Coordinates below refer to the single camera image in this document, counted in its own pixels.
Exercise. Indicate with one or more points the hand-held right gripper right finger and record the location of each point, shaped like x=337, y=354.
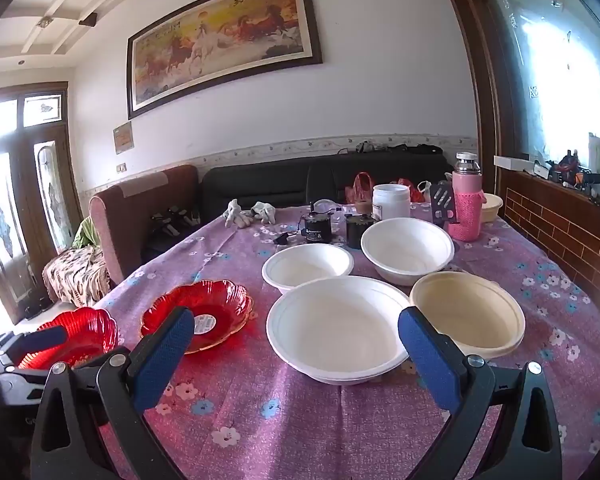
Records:
x=430, y=360

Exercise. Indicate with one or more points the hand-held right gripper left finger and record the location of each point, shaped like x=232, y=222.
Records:
x=165, y=355

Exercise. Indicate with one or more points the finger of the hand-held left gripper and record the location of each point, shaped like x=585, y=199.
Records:
x=42, y=340

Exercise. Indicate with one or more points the cream plastic bowl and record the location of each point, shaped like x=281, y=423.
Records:
x=467, y=310

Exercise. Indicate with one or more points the large white foam bowl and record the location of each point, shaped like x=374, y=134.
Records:
x=337, y=330

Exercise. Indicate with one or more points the patterned brown white blanket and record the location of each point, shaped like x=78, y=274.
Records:
x=75, y=275

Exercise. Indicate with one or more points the red scalloped plate with sticker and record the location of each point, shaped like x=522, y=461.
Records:
x=220, y=305

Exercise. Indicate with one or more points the medium white foam bowl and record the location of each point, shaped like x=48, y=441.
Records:
x=407, y=250

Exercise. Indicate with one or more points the green cloth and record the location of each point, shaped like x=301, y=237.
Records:
x=85, y=235

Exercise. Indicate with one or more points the brown armchair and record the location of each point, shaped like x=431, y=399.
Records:
x=130, y=220

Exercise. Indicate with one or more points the purple floral tablecloth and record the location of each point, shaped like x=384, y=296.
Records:
x=305, y=435

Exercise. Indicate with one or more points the black cylindrical container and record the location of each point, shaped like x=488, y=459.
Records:
x=359, y=232

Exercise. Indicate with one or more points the small white foam bowl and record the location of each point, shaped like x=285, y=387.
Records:
x=307, y=267

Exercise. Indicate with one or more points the pink thermos with knitted sleeve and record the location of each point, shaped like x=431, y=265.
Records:
x=465, y=210

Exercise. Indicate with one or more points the wooden glass door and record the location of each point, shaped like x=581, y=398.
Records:
x=52, y=185

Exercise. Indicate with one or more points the black phone stand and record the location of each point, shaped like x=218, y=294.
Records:
x=442, y=200

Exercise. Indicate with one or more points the white plastic jar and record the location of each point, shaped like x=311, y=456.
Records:
x=391, y=202

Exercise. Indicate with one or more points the cream plastic basin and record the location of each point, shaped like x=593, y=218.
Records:
x=492, y=207

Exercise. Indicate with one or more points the small black clip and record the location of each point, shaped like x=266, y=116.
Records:
x=282, y=239

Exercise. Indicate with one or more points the small brown round container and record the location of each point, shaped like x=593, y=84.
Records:
x=364, y=208

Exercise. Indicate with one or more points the white work gloves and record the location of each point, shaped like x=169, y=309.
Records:
x=250, y=212

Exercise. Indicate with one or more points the red plastic bag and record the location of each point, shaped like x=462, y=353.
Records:
x=361, y=187
x=410, y=190

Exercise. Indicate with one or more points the black motor device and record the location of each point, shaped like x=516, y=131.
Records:
x=316, y=227

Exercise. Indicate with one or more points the black sofa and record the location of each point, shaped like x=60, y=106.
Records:
x=280, y=180

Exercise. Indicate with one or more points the flat white box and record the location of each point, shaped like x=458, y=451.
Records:
x=512, y=162

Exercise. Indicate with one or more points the white bottle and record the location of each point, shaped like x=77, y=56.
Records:
x=596, y=155

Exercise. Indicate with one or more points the framed horse painting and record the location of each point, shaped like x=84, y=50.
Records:
x=220, y=35

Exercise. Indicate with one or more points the small wall poster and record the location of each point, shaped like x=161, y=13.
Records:
x=123, y=137

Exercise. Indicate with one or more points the window with wooden frame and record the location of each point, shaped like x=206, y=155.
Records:
x=555, y=85

